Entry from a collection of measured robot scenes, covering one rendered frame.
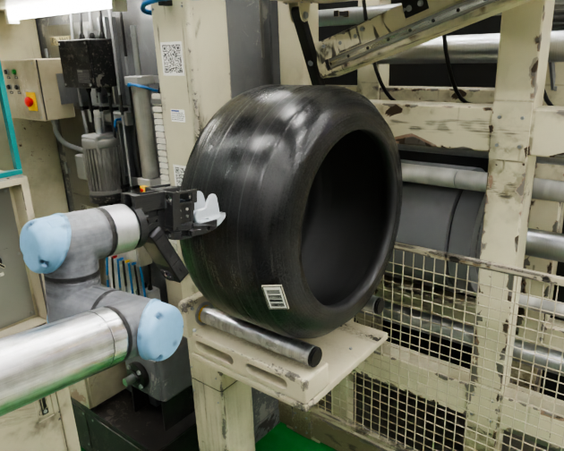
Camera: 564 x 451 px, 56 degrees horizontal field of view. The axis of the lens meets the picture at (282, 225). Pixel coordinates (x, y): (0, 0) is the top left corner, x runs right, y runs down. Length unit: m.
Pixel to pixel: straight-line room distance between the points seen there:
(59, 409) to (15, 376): 0.99
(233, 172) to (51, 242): 0.38
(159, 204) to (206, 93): 0.49
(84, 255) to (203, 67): 0.65
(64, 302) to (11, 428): 0.77
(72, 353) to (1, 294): 0.82
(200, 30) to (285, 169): 0.46
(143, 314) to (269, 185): 0.37
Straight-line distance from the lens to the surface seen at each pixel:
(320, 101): 1.05
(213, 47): 1.31
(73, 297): 0.79
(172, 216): 0.87
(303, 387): 1.16
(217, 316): 1.30
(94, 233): 0.78
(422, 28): 1.36
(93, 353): 0.65
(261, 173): 0.96
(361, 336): 1.42
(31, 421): 1.55
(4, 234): 1.41
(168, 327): 0.71
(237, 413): 1.65
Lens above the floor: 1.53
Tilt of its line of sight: 19 degrees down
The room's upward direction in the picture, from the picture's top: 2 degrees counter-clockwise
